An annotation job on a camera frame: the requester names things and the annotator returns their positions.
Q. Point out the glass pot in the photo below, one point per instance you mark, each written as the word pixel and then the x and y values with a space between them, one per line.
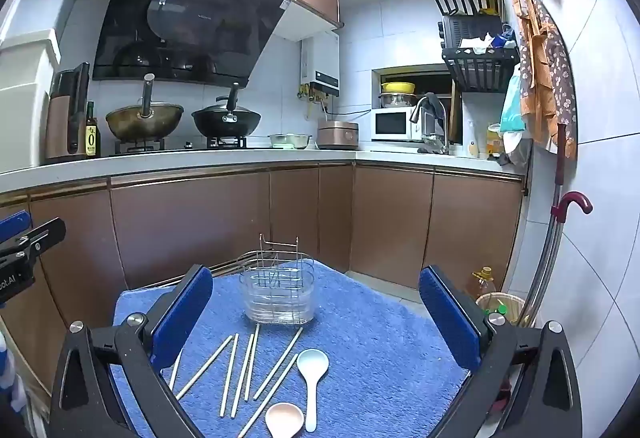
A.
pixel 396 101

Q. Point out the orange floral apron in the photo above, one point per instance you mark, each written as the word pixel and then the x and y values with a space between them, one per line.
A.
pixel 545 68

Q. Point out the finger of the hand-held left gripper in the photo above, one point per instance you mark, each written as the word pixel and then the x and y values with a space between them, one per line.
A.
pixel 15 223
pixel 42 235

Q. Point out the black wall rack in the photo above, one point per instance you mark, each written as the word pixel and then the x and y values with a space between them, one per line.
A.
pixel 482 68

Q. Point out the blue cloth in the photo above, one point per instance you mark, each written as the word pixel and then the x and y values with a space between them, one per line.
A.
pixel 505 38

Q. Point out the brass wok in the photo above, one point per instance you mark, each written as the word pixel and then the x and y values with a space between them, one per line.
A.
pixel 145 121

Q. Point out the white water heater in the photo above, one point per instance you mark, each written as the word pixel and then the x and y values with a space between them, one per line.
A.
pixel 322 58

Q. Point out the woven wastebasket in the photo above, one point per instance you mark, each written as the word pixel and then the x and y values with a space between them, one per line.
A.
pixel 515 305

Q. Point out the small white bottle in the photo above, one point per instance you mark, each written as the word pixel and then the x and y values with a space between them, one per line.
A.
pixel 473 146

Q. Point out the yellow label dark bottle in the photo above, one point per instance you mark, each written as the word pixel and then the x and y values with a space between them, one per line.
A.
pixel 92 138

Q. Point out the yellow bowl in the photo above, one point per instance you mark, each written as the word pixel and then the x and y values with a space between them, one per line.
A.
pixel 397 87

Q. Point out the lone wooden chopstick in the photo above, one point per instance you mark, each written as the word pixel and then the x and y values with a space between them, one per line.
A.
pixel 175 373

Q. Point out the white crumpled cloth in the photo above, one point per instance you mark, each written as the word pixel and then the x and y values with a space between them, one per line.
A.
pixel 475 43

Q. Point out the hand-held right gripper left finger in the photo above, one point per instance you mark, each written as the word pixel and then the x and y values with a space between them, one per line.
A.
pixel 182 313

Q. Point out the green capped bottle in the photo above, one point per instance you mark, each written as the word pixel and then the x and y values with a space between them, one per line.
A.
pixel 497 307

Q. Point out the blue fluffy mat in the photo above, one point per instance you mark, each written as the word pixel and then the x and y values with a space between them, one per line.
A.
pixel 375 343

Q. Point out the white spoon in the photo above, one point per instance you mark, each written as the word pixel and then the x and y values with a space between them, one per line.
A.
pixel 311 368

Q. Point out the white kitchen countertop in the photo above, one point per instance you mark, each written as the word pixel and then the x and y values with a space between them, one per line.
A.
pixel 200 163

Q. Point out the steel faucet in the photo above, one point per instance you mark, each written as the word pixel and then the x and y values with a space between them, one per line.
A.
pixel 435 111

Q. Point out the steel bowl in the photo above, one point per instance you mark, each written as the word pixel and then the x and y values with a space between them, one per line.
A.
pixel 290 141

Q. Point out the black wok with lid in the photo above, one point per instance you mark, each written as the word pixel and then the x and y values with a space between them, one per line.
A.
pixel 225 121

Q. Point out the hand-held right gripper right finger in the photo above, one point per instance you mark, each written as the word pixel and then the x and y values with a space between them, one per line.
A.
pixel 447 318

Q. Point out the brown knife block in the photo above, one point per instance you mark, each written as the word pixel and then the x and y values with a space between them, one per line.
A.
pixel 62 128

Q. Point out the white microwave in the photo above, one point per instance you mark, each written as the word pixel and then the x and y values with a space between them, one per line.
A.
pixel 392 124

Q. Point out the pink spoon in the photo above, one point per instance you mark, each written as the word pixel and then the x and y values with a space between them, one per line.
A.
pixel 284 420

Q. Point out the brown rice cooker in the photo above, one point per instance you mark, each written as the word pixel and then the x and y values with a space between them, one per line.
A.
pixel 337 136

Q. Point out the gas stove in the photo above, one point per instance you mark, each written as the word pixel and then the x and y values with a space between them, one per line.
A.
pixel 195 146

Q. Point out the group of wooden chopsticks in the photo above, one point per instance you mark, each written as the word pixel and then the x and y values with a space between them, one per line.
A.
pixel 277 363

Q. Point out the black range hood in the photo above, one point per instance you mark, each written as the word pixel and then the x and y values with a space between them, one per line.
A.
pixel 200 18

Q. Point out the red hook umbrella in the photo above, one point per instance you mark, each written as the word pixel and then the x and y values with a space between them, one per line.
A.
pixel 577 199

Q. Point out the white refrigerator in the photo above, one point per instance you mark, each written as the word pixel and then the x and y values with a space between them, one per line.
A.
pixel 25 78

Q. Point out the teal plastic bag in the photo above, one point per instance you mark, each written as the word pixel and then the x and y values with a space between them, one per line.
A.
pixel 512 108

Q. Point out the large cooking oil bottle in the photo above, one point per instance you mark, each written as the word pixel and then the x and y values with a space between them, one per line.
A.
pixel 481 288

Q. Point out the wooden cutting board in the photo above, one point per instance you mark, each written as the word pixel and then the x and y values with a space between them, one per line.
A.
pixel 455 113

